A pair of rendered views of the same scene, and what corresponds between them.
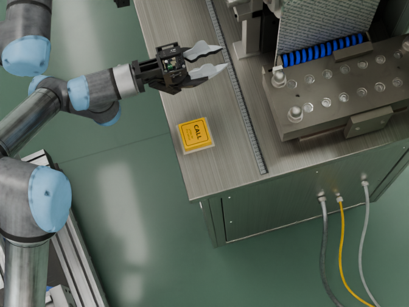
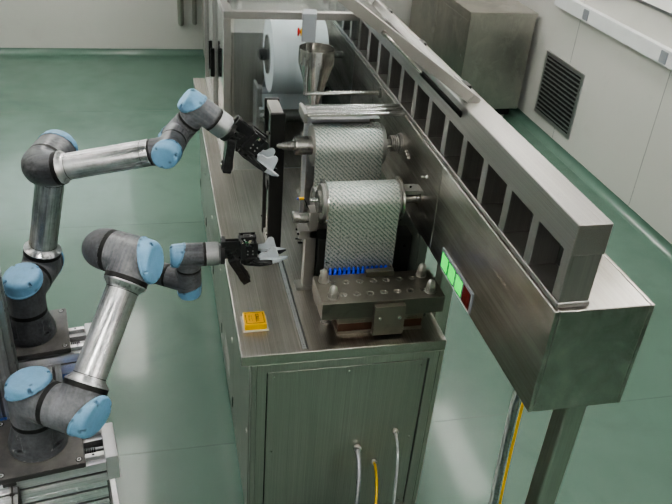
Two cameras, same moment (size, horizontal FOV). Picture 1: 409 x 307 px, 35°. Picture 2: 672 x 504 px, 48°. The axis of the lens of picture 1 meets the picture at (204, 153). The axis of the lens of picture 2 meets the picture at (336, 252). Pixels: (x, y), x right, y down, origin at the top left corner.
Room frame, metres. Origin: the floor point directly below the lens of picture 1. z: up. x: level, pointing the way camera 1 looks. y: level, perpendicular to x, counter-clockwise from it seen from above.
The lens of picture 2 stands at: (-1.39, 0.07, 2.38)
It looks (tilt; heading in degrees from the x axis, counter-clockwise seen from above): 32 degrees down; 351
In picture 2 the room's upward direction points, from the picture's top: 5 degrees clockwise
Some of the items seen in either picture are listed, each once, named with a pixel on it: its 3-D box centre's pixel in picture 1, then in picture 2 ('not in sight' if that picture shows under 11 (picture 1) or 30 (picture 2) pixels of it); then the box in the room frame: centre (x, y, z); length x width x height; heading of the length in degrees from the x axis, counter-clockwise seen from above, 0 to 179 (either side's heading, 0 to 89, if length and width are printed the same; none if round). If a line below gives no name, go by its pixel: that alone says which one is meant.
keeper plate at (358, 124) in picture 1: (367, 123); (388, 319); (0.48, -0.40, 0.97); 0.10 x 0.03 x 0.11; 96
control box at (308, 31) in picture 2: not in sight; (306, 25); (1.28, -0.17, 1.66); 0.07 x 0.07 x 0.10; 86
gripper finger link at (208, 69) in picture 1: (208, 68); (273, 253); (0.63, -0.04, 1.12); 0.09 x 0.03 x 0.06; 87
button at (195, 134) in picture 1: (195, 134); (254, 320); (0.55, 0.02, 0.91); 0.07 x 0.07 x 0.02; 6
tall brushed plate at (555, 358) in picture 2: not in sight; (398, 112); (1.43, -0.57, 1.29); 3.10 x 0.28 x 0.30; 6
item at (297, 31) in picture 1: (326, 24); (360, 245); (0.69, -0.33, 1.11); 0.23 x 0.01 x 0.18; 96
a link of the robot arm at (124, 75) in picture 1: (126, 79); (213, 253); (0.64, 0.15, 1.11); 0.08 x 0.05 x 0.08; 6
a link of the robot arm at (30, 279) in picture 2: not in sight; (25, 288); (0.62, 0.73, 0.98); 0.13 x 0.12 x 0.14; 172
